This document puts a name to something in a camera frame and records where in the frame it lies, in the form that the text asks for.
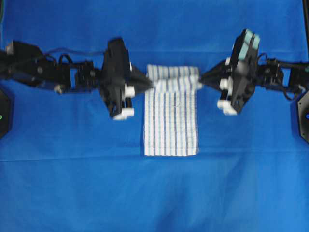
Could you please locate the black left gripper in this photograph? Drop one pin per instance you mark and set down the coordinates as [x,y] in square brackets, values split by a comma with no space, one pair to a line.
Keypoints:
[114,89]

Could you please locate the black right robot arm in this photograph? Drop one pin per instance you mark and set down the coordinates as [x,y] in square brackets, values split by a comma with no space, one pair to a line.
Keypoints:
[290,78]

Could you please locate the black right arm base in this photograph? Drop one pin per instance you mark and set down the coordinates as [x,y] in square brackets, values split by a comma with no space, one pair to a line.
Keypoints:
[300,118]

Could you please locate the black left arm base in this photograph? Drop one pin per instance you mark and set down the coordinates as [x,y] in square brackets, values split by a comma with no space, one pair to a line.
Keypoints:
[6,110]

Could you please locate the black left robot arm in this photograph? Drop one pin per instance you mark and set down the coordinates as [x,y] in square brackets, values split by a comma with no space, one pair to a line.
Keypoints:
[27,64]

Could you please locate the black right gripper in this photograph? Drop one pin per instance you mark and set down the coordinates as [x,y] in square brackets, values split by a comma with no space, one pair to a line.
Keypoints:
[234,78]

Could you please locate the white blue striped towel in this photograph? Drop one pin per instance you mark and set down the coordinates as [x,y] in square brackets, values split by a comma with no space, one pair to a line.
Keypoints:
[170,111]

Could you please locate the blue table cloth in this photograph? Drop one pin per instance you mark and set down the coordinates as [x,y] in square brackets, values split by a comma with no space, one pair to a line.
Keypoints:
[65,166]

